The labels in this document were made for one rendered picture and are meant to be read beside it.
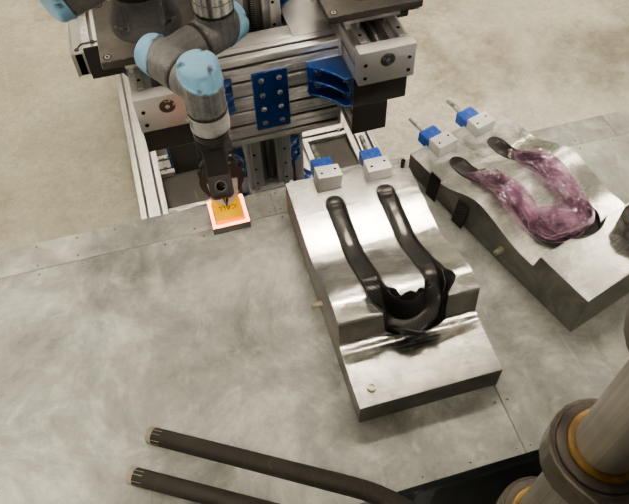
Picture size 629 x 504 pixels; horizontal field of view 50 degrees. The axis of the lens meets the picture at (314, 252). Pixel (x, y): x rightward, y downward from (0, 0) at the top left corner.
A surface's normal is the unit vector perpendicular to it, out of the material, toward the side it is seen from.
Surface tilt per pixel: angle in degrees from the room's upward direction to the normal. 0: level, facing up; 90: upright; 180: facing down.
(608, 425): 90
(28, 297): 0
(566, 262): 0
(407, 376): 0
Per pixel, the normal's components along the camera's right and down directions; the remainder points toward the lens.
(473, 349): -0.02, -0.58
